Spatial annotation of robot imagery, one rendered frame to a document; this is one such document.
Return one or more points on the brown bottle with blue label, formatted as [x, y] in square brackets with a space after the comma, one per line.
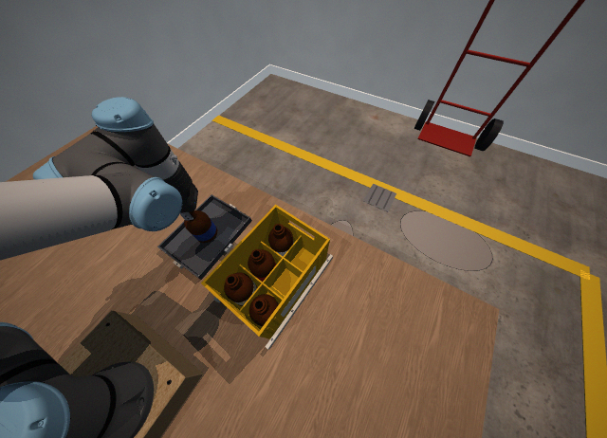
[201, 227]

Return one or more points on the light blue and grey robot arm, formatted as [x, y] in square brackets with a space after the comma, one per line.
[83, 191]

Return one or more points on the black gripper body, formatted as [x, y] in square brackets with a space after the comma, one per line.
[174, 174]

